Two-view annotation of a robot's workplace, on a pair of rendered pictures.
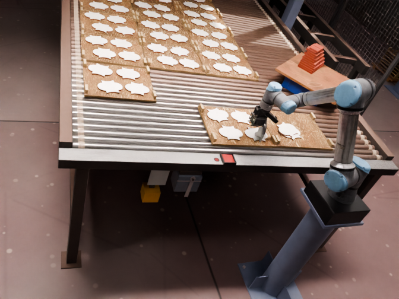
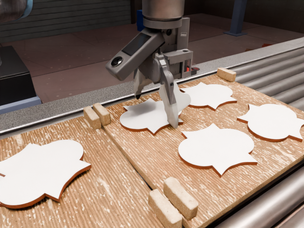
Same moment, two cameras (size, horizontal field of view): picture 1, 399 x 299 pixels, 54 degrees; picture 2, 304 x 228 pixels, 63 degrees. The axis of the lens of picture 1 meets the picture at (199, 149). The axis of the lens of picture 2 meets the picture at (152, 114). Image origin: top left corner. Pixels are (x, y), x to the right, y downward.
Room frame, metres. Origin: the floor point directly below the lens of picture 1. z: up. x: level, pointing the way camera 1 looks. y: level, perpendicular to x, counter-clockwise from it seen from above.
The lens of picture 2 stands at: (2.40, -0.33, 1.23)
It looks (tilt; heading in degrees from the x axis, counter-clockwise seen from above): 32 degrees down; 175
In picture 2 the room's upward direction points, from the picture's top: straight up
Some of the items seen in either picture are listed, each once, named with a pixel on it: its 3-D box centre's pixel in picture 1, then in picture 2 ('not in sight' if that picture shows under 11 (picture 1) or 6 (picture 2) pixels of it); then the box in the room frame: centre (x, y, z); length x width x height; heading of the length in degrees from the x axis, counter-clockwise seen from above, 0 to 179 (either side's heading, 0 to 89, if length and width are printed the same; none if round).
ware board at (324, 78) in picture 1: (316, 76); not in sight; (2.82, -0.64, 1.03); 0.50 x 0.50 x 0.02; 67
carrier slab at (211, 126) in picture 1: (236, 126); (209, 122); (1.97, -0.16, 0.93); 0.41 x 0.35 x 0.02; 118
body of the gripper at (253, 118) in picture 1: (260, 115); (164, 49); (1.93, -0.26, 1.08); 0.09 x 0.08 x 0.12; 118
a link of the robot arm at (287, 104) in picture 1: (287, 103); not in sight; (1.88, -0.35, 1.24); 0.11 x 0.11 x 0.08; 50
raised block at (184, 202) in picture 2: not in sight; (179, 197); (2.18, -0.27, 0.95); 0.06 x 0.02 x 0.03; 28
